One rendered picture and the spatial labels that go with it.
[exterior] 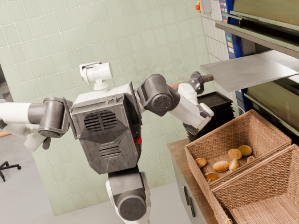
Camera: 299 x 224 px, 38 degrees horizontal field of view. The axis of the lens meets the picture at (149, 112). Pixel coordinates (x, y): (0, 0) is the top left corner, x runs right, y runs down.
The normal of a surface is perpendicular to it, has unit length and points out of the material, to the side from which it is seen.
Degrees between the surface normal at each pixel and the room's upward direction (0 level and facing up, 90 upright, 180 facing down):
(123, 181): 45
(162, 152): 90
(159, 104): 109
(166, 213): 0
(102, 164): 105
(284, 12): 70
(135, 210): 89
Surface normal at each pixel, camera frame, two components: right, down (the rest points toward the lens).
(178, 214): -0.23, -0.92
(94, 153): 0.05, 0.55
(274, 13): -0.98, -0.07
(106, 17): 0.15, 0.29
